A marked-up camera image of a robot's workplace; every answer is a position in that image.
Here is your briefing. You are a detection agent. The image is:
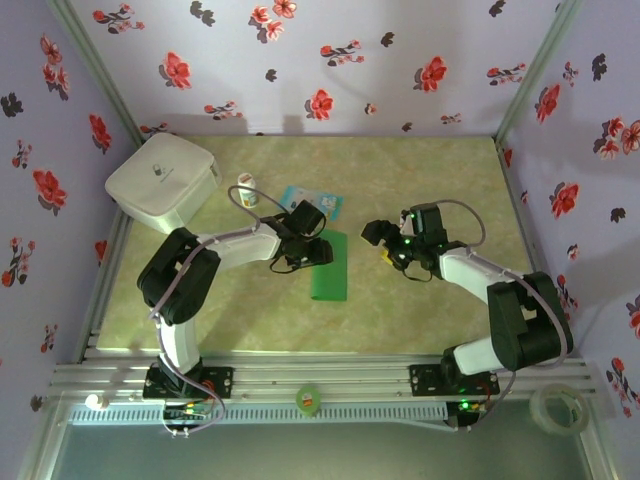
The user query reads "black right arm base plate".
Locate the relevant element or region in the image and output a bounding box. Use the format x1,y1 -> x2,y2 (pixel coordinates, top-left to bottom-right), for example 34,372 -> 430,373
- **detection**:
408,363 -> 501,399

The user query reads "aluminium frame post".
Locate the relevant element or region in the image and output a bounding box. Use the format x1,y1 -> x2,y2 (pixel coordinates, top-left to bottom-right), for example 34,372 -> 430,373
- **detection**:
47,0 -> 144,149
494,0 -> 586,144

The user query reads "white lidded storage box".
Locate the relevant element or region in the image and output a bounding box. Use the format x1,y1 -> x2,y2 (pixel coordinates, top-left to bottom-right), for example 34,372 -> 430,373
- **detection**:
104,132 -> 224,235

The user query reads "white slotted cable duct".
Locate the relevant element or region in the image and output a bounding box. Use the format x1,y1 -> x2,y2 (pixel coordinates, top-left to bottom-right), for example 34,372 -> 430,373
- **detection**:
67,402 -> 449,426

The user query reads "aluminium side rail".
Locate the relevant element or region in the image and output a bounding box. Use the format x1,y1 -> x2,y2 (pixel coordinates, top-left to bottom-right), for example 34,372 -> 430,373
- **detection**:
494,139 -> 569,359
74,207 -> 135,364

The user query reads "small green round container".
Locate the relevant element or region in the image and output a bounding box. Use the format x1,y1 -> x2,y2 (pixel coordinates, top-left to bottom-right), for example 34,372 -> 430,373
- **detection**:
295,383 -> 322,417

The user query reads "aluminium mounting rail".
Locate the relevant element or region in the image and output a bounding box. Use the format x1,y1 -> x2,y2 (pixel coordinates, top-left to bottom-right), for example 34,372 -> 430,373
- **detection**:
48,352 -> 601,401

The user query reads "light blue snack packet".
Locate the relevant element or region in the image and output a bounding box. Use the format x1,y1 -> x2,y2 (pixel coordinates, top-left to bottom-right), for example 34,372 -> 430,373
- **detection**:
278,185 -> 345,222

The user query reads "green paper sheet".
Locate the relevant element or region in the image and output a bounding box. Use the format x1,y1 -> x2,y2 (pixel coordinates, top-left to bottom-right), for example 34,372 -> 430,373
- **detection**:
309,229 -> 349,303

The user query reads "white pill bottle orange label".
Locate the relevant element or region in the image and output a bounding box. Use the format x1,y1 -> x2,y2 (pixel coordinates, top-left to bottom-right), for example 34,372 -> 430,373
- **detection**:
236,172 -> 260,209

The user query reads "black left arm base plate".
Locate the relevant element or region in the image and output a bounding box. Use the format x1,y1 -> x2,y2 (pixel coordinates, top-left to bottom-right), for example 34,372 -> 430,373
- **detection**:
143,364 -> 235,400

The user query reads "clear adhesive tape roll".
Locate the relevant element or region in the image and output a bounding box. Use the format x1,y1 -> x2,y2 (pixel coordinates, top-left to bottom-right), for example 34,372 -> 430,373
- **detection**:
529,383 -> 590,437

